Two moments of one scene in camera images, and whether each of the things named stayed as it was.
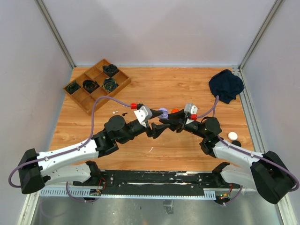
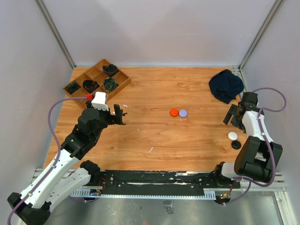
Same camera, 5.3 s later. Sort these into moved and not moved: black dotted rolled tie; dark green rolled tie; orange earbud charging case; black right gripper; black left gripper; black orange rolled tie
Moved: black right gripper; black left gripper
Not moved: black orange rolled tie; orange earbud charging case; dark green rolled tie; black dotted rolled tie
